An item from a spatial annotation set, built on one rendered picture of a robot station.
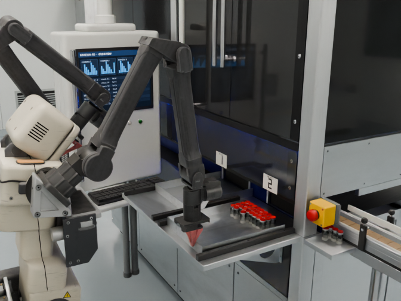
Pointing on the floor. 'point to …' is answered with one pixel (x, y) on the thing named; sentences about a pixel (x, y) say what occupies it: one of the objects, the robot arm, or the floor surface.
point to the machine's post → (311, 141)
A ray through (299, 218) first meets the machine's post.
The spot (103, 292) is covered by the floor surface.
